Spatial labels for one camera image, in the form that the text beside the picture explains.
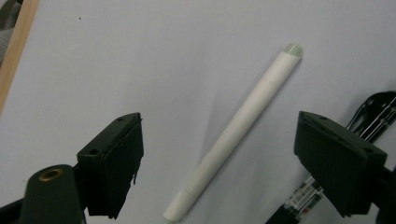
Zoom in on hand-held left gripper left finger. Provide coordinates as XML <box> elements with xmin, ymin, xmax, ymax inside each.
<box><xmin>77</xmin><ymin>112</ymin><xmax>145</xmax><ymax>219</ymax></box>

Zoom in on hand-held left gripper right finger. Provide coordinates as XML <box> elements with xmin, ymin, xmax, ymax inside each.
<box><xmin>293</xmin><ymin>110</ymin><xmax>388</xmax><ymax>218</ymax></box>

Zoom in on black pen with clip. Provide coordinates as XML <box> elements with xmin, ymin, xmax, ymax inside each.
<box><xmin>265</xmin><ymin>91</ymin><xmax>396</xmax><ymax>224</ymax></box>

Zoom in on white pen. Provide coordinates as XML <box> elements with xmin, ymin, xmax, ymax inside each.
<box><xmin>163</xmin><ymin>43</ymin><xmax>304</xmax><ymax>224</ymax></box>

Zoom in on gray fabric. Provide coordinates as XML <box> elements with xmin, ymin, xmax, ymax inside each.
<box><xmin>0</xmin><ymin>0</ymin><xmax>23</xmax><ymax>68</ymax></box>

